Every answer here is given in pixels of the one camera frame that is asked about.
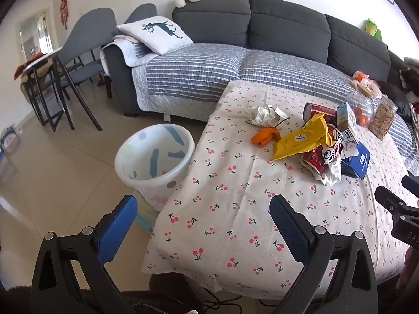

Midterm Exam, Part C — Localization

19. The green plush toy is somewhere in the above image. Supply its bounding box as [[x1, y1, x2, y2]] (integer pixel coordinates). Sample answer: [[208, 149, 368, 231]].
[[365, 18, 383, 41]]

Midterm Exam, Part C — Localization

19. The crumpled white tissue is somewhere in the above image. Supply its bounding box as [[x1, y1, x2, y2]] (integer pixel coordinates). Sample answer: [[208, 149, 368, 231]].
[[245, 105, 289, 127]]

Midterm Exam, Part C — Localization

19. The clear food bag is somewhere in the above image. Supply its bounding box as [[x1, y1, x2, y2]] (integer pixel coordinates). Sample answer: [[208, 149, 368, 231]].
[[350, 71, 383, 99]]

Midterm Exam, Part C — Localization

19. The clear jar of nuts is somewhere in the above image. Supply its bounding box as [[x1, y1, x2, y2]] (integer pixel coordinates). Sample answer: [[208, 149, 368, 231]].
[[368, 94, 398, 139]]

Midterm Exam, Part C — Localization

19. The orange peel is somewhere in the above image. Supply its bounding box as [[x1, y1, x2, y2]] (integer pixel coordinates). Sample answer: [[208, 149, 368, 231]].
[[251, 118, 292, 146]]

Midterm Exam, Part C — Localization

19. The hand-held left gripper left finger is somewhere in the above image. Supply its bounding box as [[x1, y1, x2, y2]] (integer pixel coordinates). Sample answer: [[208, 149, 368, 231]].
[[30, 194, 139, 301]]

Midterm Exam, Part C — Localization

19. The cherry print tablecloth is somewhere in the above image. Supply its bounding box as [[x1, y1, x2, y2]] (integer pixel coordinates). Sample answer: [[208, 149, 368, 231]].
[[141, 80, 419, 301]]

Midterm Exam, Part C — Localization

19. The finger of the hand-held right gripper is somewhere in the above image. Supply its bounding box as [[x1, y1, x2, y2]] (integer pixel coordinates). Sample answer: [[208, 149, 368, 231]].
[[402, 175, 419, 198], [375, 186, 419, 219]]

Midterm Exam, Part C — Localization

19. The black cable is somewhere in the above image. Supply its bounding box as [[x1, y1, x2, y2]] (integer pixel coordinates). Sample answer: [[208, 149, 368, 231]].
[[196, 289, 279, 313]]

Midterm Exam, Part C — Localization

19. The plain red can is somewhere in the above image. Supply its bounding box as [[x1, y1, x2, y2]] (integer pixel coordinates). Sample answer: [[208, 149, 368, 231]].
[[303, 102, 338, 125]]

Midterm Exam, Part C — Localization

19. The blue drink carton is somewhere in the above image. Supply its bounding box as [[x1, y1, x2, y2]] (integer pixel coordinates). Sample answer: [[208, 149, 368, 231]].
[[337, 101, 360, 149]]

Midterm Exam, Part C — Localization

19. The dark clothing pile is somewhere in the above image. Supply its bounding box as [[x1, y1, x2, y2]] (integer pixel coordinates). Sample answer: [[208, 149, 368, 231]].
[[376, 57, 419, 121]]

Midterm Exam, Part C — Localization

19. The white deer print pillow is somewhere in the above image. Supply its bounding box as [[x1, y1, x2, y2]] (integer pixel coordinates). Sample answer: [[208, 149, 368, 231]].
[[116, 16, 194, 55]]

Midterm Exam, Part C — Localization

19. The white dining table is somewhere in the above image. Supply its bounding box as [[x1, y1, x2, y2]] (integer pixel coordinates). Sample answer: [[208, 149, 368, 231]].
[[20, 46, 74, 127]]

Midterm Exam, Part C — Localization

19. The orange cloth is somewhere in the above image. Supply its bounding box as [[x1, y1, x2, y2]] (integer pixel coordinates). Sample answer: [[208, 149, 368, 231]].
[[14, 52, 43, 80]]

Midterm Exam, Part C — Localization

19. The white plastic box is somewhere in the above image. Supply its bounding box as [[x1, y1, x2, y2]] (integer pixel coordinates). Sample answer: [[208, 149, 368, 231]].
[[0, 124, 20, 158]]

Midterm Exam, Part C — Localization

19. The red wall ornament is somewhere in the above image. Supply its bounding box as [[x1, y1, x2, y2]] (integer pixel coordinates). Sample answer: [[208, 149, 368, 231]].
[[60, 0, 70, 30]]

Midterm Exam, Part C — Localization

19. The red cartoon face can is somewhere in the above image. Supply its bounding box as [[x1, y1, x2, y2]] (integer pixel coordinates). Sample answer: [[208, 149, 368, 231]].
[[300, 134, 344, 175]]

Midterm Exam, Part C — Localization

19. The white patterned trash bin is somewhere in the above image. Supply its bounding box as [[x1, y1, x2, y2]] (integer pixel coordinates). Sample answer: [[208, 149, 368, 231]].
[[114, 122, 196, 211]]

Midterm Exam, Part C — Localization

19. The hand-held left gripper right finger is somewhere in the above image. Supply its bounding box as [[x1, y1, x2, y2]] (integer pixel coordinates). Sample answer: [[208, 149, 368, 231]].
[[269, 194, 379, 314]]

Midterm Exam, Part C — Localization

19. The dark grey sofa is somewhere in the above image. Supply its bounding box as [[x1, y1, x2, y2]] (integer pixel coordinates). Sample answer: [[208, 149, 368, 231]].
[[104, 0, 419, 118]]

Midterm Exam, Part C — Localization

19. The yellow snack bag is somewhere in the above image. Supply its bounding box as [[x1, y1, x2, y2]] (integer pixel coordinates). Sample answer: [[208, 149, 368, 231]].
[[271, 113, 333, 161]]

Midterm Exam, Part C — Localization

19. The white plastic wrapper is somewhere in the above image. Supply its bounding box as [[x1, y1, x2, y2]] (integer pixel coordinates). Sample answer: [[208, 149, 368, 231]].
[[312, 162, 344, 187]]

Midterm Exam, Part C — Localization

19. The glass door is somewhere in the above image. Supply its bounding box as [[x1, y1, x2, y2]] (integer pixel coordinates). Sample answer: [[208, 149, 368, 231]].
[[18, 10, 54, 63]]

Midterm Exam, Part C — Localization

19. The person's right hand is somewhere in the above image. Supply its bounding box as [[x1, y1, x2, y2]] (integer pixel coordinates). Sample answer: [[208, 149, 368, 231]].
[[398, 247, 419, 298]]

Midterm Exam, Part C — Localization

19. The pale green mat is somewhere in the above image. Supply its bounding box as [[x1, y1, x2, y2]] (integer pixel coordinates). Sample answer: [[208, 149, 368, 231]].
[[136, 201, 162, 233]]

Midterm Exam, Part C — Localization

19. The dark blue box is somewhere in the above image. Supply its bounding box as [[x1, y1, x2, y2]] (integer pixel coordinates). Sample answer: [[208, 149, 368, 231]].
[[340, 141, 371, 180]]

